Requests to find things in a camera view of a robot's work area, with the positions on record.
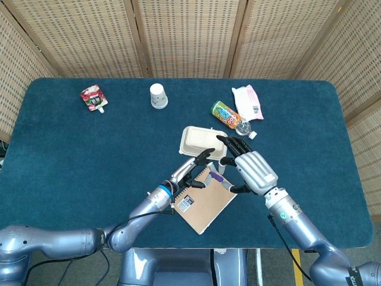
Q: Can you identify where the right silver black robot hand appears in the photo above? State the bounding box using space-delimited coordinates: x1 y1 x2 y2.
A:
216 135 279 197

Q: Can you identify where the kraft spiral notebook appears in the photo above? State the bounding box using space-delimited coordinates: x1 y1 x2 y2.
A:
173 166 238 236

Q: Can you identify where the beige takeaway food box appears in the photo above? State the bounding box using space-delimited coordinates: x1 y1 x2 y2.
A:
178 125 229 159

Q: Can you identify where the black floor cable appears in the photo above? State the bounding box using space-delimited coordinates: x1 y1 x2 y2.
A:
99 250 111 286

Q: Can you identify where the woven bamboo screen panel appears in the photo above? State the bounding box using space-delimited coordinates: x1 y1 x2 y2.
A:
228 0 351 80
346 104 381 215
297 0 381 122
132 0 248 79
0 5 59 142
5 0 149 79

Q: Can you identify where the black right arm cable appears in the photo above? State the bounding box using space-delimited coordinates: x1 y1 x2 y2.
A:
267 214 313 282

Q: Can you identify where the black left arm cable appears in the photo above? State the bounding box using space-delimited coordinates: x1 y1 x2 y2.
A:
22 181 177 286

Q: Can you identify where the plastic bottle with orange label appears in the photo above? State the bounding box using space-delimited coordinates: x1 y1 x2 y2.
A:
210 100 258 140

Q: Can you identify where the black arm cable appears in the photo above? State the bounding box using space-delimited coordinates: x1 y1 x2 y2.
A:
267 214 313 282
22 181 177 286

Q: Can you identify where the dark blue table mat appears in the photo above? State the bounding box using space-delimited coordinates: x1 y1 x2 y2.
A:
0 77 374 250

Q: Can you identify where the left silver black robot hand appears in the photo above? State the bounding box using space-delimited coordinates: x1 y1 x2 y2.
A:
169 148 217 190

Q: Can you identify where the pink white wet wipes pack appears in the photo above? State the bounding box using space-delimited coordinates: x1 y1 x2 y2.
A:
231 84 264 122

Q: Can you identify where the red spouted snack pouch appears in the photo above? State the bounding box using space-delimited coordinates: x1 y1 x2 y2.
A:
79 83 110 114

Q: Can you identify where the grey robot torso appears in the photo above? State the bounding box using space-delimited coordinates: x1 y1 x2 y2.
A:
118 248 249 286

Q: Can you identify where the white paper cup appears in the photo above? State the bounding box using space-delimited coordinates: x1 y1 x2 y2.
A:
149 83 169 110

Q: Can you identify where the yellow floor tape strip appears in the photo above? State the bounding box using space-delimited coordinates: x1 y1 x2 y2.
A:
291 248 305 286

